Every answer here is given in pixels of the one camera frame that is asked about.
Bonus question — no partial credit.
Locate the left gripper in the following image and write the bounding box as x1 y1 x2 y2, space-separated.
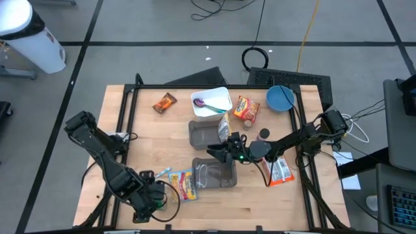
128 170 166 225

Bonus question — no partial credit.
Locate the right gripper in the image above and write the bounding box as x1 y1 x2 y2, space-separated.
207 131 253 164

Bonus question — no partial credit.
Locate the silver spoon blue patterned handle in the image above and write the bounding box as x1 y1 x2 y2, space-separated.
155 166 172 179

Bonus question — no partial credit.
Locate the yellow blue ramen packet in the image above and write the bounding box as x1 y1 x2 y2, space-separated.
168 168 199 203

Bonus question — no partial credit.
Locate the iridescent rainbow metal spoon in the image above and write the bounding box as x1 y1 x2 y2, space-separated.
193 97 228 114

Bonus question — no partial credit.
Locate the brown orange snack packet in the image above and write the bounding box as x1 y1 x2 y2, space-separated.
152 92 178 114

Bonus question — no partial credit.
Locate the grey plastic bin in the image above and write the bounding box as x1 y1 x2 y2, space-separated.
191 157 238 189
188 119 233 151

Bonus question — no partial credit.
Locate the black lid purple label bottle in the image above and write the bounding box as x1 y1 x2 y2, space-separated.
256 127 271 143

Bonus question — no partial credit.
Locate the white plastic bin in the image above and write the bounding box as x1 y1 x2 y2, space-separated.
190 86 233 123

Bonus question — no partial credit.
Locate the orange white ramen packet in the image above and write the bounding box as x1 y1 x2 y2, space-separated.
259 155 296 188

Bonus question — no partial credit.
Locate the blue bowl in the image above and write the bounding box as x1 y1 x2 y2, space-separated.
265 84 296 114

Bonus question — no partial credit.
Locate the black plain case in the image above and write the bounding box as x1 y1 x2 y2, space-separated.
164 66 228 87

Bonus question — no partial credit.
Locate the black perforated case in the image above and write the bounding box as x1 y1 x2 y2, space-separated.
247 66 334 111

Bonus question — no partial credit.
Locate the white paper sheet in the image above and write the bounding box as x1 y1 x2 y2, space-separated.
333 151 362 191

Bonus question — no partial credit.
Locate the grey computer mouse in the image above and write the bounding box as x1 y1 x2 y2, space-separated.
365 194 380 212

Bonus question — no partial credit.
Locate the grey desk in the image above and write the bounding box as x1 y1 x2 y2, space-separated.
376 162 416 234
383 79 416 172

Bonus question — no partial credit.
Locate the black floor device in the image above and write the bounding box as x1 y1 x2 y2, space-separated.
0 101 14 120

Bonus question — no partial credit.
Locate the grey stand foot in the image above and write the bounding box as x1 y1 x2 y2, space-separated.
0 64 37 81

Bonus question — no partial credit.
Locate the white trash can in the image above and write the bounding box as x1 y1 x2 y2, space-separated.
0 0 67 75

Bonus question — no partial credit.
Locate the keyboard with blue keys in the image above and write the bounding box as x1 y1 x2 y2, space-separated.
386 184 416 230

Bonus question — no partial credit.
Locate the black desk device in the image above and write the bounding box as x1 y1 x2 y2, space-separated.
395 73 416 117

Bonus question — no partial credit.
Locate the black left wrist loop cable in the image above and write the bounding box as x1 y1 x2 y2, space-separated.
152 180 181 224

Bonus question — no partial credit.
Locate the black wrist loop cable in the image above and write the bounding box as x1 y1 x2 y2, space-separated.
255 155 277 188
152 180 181 224

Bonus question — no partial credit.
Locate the black right wrist loop cable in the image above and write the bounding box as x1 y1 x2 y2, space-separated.
255 155 277 188

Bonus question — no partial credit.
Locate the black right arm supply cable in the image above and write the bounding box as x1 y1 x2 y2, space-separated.
278 84 302 126

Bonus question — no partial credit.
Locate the black coiled cable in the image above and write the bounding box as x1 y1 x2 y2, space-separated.
240 0 270 73

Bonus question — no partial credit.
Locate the white cable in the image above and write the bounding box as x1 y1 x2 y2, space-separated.
344 113 371 144

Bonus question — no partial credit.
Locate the yellow hanging cable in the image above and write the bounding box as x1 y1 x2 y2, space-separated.
296 0 322 73

